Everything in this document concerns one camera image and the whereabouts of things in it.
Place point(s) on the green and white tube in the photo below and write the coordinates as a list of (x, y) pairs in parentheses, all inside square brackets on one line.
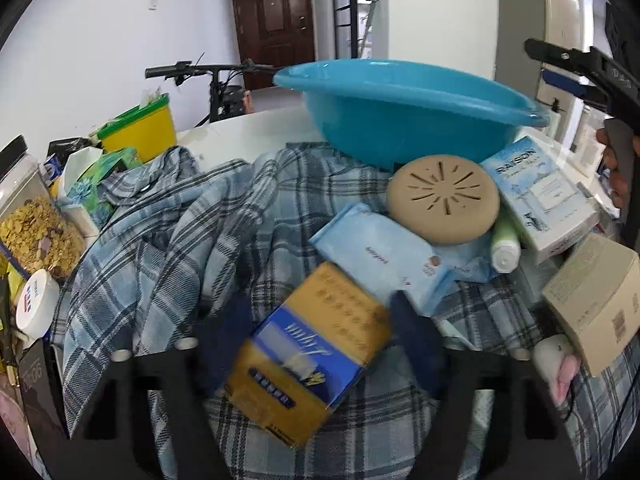
[(505, 250)]

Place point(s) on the black snack bag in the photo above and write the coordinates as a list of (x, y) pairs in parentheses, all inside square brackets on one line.
[(70, 146)]

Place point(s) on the black framed glass sliding door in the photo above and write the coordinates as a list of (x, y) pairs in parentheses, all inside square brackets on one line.
[(352, 5)]

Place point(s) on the yellow and blue box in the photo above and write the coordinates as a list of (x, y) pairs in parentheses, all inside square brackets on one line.
[(310, 350)]

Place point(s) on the beige round vented disc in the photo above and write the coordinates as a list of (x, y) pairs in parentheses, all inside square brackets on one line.
[(440, 200)]

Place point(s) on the white cream jar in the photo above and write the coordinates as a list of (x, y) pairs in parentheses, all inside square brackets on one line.
[(37, 305)]

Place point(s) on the black smartphone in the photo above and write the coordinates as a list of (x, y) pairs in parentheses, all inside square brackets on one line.
[(42, 400)]

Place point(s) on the blue plastic basin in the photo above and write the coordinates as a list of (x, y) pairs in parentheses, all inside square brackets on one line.
[(400, 120)]

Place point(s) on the brown entrance door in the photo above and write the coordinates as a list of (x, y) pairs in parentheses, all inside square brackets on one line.
[(272, 25)]

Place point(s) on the white and blue toothpaste box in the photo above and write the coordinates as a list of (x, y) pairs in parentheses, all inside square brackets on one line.
[(540, 195)]

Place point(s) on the blue plaid shirt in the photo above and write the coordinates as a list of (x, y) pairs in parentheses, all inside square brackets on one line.
[(200, 240)]

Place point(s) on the beige refrigerator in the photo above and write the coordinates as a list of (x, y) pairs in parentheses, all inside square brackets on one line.
[(540, 25)]

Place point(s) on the clear cereal jar black lid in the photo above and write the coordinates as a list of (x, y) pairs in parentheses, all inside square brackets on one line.
[(35, 235)]

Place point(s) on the green and blue tissue box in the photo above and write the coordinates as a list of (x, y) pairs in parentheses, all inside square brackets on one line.
[(100, 170)]

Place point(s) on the white and pink plush toy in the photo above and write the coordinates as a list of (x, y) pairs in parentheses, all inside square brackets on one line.
[(550, 355)]

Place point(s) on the blue wet wipes pack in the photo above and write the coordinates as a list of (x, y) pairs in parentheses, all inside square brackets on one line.
[(370, 245)]

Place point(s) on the blue and white snack packet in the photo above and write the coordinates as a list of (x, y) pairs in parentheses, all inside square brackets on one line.
[(51, 170)]

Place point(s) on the white desktop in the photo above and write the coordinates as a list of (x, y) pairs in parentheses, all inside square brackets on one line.
[(235, 135)]

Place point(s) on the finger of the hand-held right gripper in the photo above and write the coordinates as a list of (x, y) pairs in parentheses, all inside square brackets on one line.
[(560, 52), (565, 80)]

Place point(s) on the yellow container green rim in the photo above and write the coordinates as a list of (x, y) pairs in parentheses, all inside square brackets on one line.
[(145, 140)]

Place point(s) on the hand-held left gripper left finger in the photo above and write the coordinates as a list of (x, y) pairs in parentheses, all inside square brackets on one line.
[(165, 385)]

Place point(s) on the person's right hand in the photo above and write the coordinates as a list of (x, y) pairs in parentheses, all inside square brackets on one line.
[(620, 190)]

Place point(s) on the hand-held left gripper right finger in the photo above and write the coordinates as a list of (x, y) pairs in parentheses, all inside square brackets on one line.
[(420, 340)]

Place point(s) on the beige cardboard box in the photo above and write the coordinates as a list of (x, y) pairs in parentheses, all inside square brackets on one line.
[(595, 300)]

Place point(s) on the mop pole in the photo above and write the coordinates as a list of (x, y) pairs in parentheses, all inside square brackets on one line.
[(370, 30)]

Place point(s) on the yellow snack packet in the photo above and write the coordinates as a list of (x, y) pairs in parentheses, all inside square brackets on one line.
[(11, 280)]

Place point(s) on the black bicycle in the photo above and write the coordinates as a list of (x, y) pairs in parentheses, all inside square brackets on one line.
[(215, 90)]

